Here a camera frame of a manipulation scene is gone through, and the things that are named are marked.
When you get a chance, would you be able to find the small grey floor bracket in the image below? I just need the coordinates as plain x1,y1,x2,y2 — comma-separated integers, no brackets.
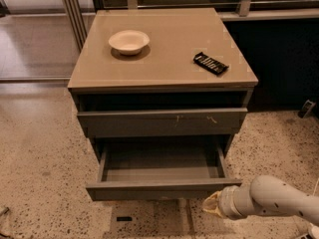
298,100,316,119

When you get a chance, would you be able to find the black snack bar package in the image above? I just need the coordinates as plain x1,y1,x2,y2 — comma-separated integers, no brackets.
193,52,228,76

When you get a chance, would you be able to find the grey drawer cabinet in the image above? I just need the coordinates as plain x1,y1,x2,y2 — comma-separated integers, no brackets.
69,8,258,152

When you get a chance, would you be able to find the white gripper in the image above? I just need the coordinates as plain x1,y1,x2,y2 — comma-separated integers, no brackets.
202,186,253,220

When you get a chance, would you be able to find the white ceramic bowl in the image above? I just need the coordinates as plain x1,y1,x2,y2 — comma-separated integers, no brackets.
109,30,150,56

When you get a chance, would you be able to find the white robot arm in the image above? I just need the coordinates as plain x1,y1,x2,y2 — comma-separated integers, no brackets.
202,175,319,226

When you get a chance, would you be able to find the metal shelf frame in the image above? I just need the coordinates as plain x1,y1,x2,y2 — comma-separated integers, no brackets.
57,0,319,52

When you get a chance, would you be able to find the black tape floor marker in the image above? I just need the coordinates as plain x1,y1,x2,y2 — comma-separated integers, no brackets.
117,216,133,222

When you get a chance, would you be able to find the grey top drawer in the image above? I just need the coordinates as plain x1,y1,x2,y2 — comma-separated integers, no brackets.
77,108,247,138

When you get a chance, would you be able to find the grey drawer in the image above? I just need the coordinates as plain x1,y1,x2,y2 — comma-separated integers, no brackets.
77,108,247,138
86,138,241,201

